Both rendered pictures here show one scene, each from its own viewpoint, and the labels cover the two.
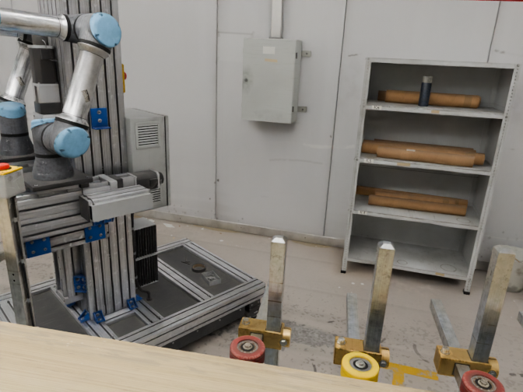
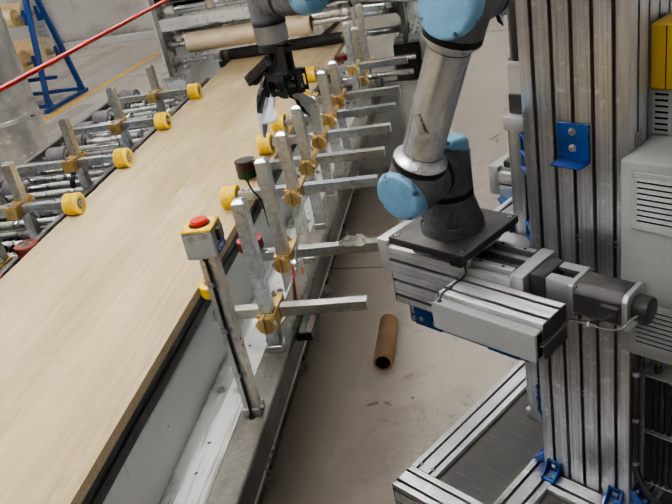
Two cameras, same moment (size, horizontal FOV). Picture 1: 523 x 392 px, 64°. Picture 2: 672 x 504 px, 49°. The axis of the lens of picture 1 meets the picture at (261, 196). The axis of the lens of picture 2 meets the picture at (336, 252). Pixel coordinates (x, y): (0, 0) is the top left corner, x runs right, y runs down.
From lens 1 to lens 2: 165 cm
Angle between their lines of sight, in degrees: 85
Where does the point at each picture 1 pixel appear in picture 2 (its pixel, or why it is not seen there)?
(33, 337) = (109, 411)
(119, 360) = (49, 490)
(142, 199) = (512, 335)
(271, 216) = not seen: outside the picture
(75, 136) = (394, 189)
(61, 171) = (434, 226)
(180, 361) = not seen: outside the picture
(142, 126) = (648, 182)
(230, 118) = not seen: outside the picture
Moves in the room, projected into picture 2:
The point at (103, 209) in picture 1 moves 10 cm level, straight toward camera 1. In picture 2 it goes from (447, 316) to (407, 332)
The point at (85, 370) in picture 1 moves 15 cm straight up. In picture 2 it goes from (43, 470) to (14, 411)
